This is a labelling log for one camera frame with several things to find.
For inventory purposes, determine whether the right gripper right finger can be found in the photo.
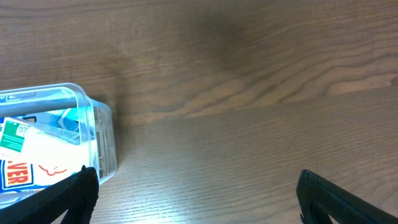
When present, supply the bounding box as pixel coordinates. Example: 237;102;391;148
296;169;397;224

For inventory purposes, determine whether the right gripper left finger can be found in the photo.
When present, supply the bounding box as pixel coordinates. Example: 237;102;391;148
1;166;99;224

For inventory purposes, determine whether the white green medicine box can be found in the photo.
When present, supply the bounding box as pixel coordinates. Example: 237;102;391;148
1;117;90;189

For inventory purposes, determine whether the blue fever patch box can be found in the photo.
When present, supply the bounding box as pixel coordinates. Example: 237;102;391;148
1;109;92;193

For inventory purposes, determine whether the clear plastic container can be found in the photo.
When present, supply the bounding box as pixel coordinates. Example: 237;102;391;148
1;83;118;208

